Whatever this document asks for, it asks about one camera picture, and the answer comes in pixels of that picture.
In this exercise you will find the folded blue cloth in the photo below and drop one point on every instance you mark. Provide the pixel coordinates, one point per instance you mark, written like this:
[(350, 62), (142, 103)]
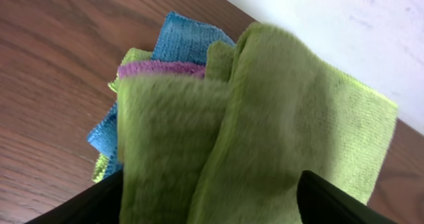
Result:
[(184, 40)]

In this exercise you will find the light green cloth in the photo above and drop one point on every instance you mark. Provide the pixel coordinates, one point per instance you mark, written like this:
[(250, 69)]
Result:
[(230, 147)]

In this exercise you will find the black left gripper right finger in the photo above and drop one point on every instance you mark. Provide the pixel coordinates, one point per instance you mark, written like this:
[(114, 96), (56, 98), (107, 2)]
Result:
[(320, 202)]

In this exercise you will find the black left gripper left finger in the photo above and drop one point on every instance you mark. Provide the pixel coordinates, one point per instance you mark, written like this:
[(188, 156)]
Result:
[(99, 204)]

